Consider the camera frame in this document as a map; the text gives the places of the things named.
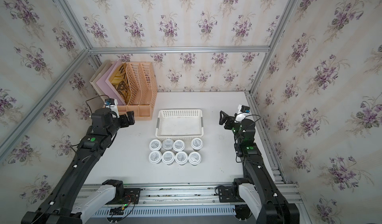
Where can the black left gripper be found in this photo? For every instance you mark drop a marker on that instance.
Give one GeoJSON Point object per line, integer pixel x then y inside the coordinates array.
{"type": "Point", "coordinates": [130, 117]}

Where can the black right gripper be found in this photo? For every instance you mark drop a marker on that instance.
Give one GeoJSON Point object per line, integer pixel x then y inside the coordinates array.
{"type": "Point", "coordinates": [226, 117]}

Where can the yogurt cup row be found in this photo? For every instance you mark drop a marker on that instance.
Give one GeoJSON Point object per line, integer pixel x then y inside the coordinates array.
{"type": "Point", "coordinates": [155, 157]}
{"type": "Point", "coordinates": [179, 145]}
{"type": "Point", "coordinates": [155, 145]}
{"type": "Point", "coordinates": [167, 144]}
{"type": "Point", "coordinates": [181, 158]}
{"type": "Point", "coordinates": [168, 157]}
{"type": "Point", "coordinates": [197, 144]}
{"type": "Point", "coordinates": [194, 158]}

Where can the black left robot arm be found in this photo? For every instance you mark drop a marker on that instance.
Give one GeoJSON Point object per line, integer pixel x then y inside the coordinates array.
{"type": "Point", "coordinates": [58, 208]}

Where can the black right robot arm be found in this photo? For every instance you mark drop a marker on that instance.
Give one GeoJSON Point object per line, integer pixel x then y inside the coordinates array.
{"type": "Point", "coordinates": [257, 189]}

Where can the white plastic basket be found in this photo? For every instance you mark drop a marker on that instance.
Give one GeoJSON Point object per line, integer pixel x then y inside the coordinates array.
{"type": "Point", "coordinates": [184, 124]}

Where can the pink folder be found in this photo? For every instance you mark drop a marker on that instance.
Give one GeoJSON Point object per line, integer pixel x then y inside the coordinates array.
{"type": "Point", "coordinates": [118, 62]}

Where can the peach plastic file organizer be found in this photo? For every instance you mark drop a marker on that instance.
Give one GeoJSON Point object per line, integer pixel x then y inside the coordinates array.
{"type": "Point", "coordinates": [143, 90]}

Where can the yellow black patterned book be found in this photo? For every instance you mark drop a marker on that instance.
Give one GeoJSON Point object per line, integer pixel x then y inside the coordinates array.
{"type": "Point", "coordinates": [118, 80]}

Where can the beige folder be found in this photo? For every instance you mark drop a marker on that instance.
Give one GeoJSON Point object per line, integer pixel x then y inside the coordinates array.
{"type": "Point", "coordinates": [98, 80]}

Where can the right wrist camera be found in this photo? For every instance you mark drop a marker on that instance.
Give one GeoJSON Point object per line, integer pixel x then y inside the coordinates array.
{"type": "Point", "coordinates": [243, 111]}

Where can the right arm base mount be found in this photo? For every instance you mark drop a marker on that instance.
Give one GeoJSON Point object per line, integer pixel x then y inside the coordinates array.
{"type": "Point", "coordinates": [230, 194]}

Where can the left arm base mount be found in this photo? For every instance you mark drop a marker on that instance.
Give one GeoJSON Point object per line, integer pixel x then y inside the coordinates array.
{"type": "Point", "coordinates": [128, 194]}

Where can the aluminium rail frame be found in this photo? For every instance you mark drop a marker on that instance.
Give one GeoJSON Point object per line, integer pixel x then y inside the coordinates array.
{"type": "Point", "coordinates": [173, 200]}

